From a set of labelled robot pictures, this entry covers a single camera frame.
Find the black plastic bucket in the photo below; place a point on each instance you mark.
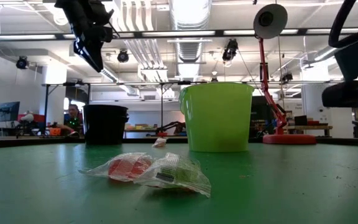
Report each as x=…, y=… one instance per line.
x=106, y=124

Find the white pillar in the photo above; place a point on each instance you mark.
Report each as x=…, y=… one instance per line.
x=314, y=121

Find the clear green candy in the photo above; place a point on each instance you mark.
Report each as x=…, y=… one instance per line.
x=179, y=174

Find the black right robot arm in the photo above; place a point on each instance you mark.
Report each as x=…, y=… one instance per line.
x=357, y=93

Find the black metal rack frame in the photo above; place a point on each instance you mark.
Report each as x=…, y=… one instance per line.
x=46, y=105

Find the large black screen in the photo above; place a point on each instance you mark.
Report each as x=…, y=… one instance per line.
x=261, y=112

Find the lime green plastic bucket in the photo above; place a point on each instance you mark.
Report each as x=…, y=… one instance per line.
x=216, y=124

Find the wooden workbench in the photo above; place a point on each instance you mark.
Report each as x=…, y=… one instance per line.
x=309, y=127

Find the black beam light strips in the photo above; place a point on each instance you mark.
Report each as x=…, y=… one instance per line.
x=179, y=33

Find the green table mat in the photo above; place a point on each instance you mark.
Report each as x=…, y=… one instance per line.
x=42, y=193

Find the person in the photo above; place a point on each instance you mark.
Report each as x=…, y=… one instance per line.
x=72, y=119

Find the black background robot arm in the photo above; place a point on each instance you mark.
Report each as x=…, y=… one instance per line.
x=172, y=126

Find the clear red candy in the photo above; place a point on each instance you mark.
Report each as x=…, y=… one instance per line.
x=126, y=167
x=159, y=142

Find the red desk lamp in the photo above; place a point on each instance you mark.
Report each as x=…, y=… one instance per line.
x=287, y=139

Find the black ceiling spotlight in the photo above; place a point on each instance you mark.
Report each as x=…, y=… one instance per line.
x=22, y=63
x=230, y=49
x=123, y=56

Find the silver ventilation duct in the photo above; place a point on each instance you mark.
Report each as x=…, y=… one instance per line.
x=188, y=53
x=323, y=54

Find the computer monitor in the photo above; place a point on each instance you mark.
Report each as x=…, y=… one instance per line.
x=8, y=111

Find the orange bin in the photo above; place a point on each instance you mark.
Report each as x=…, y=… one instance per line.
x=55, y=131

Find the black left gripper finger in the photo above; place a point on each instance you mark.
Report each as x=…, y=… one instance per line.
x=90, y=54

